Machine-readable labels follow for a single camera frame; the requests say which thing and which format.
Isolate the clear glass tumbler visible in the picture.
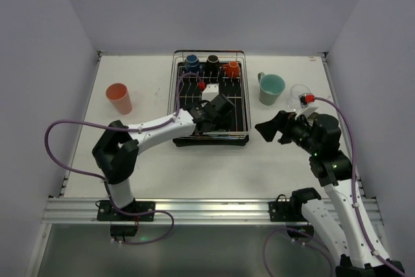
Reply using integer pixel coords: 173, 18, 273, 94
287, 84, 311, 112

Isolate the tall mint green mug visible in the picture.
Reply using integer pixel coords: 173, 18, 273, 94
257, 72, 286, 106

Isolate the blue ceramic mug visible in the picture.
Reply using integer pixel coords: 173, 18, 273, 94
185, 54, 200, 73

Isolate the pink plastic tumbler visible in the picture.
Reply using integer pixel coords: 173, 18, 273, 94
106, 83, 132, 115

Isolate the small mint green cup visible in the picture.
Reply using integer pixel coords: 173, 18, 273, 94
206, 132, 226, 138

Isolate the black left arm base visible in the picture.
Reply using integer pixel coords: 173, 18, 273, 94
95, 200, 156, 242

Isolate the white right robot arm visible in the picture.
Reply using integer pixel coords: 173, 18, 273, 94
255, 111, 405, 276

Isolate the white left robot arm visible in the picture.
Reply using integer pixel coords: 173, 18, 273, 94
92, 94, 235, 209

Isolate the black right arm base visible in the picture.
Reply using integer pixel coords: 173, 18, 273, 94
268, 194, 314, 237

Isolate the black drip tray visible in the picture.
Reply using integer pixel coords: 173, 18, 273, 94
168, 57, 251, 147

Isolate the small orange cup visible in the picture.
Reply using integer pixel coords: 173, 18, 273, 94
222, 61, 241, 79

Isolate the black ceramic mug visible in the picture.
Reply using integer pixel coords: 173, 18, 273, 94
206, 54, 219, 73

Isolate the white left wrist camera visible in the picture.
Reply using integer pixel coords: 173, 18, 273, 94
201, 84, 219, 101

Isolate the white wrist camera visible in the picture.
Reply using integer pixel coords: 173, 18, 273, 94
296, 93, 318, 119
201, 84, 219, 101

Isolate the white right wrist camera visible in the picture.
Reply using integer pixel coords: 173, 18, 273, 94
296, 93, 318, 119

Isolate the chrome wire dish rack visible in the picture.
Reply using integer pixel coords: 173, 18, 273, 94
168, 49, 251, 147

